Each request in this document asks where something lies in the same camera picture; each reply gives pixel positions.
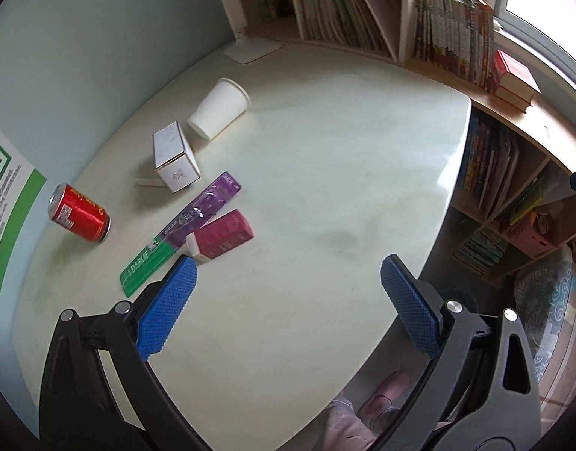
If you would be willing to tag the row of lower shelf books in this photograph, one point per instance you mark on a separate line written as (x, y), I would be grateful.
(487, 164)

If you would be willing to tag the red drink can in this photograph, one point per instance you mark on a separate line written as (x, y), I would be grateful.
(81, 213)

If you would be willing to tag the pink and white box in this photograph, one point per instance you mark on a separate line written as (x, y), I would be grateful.
(222, 235)

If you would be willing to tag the patterned grey cushion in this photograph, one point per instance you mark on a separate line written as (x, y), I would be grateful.
(544, 300)

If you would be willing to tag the white box with gold trim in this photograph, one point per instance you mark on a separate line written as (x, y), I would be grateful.
(175, 162)

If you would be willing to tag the dark pen holder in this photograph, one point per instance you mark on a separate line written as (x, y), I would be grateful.
(283, 8)

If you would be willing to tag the white paper cup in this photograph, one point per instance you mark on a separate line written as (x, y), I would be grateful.
(220, 108)

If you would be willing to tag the person's trouser leg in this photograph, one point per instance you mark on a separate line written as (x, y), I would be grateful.
(344, 425)

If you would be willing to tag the green toothpaste box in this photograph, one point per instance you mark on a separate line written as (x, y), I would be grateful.
(144, 268)

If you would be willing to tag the person's pink shoe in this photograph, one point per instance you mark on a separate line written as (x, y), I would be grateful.
(386, 394)

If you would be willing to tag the purple toothbrush packet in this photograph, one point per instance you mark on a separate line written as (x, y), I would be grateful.
(208, 202)

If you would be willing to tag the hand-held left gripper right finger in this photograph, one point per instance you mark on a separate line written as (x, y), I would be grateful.
(410, 305)

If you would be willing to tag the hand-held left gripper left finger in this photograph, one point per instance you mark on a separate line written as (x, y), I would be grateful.
(168, 310)

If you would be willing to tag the window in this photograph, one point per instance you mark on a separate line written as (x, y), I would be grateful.
(546, 4)

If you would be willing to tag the wooden bookshelf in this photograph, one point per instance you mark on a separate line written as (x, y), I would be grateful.
(401, 9)

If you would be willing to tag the red hardcover books stack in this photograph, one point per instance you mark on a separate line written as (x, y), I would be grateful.
(513, 75)

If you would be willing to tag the pink plastic basket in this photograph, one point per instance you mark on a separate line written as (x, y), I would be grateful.
(532, 237)

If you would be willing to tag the white desk lamp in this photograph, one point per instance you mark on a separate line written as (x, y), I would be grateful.
(252, 49)

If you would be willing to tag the row of thin pale books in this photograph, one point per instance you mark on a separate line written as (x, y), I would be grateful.
(339, 9)

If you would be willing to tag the row of colourful books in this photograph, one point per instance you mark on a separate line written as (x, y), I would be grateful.
(452, 33)

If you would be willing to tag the green striped wall poster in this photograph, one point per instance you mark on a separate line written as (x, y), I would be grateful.
(10, 206)

